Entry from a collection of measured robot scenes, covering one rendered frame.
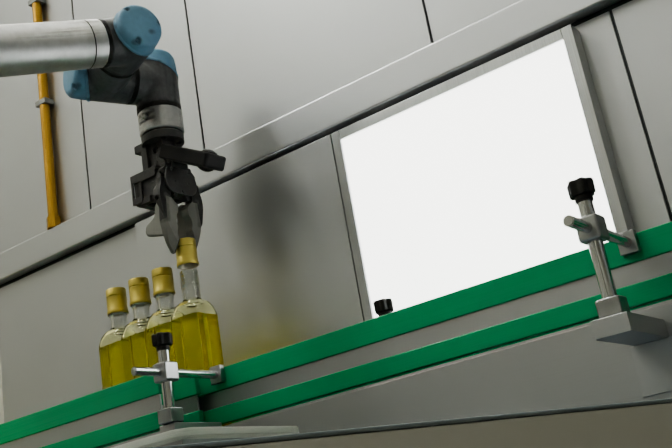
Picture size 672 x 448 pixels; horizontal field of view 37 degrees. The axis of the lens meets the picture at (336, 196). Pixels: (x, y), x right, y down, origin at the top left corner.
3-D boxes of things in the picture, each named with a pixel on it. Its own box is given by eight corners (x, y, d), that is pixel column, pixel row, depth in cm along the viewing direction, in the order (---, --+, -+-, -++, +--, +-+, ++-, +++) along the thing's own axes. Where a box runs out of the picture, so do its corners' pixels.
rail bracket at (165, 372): (233, 420, 144) (222, 335, 148) (146, 421, 131) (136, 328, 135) (218, 425, 145) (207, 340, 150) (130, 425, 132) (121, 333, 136)
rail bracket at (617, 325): (693, 387, 106) (637, 191, 114) (635, 384, 93) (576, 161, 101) (650, 397, 109) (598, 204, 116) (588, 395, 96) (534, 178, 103)
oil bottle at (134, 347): (181, 447, 159) (166, 316, 166) (155, 447, 154) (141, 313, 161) (156, 453, 161) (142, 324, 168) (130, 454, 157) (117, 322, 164)
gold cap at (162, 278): (180, 293, 163) (177, 267, 164) (164, 291, 160) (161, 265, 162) (164, 299, 165) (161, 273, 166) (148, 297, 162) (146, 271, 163)
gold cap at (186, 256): (203, 264, 161) (200, 238, 162) (188, 261, 158) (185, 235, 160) (187, 270, 163) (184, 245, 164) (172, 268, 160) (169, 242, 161)
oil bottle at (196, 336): (234, 432, 152) (217, 296, 159) (209, 432, 148) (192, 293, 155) (207, 439, 155) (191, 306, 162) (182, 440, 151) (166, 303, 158)
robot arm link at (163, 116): (191, 111, 172) (156, 99, 165) (194, 136, 170) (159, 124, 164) (160, 127, 176) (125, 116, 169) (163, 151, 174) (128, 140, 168)
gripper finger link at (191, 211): (183, 264, 168) (171, 212, 170) (209, 253, 165) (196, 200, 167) (170, 264, 165) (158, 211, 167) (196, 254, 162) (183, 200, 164)
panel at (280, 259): (642, 256, 132) (579, 30, 143) (634, 253, 129) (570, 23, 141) (165, 404, 179) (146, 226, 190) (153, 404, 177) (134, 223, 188)
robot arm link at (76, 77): (80, 31, 160) (145, 41, 166) (58, 66, 168) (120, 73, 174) (85, 75, 157) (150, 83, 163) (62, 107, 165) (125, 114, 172)
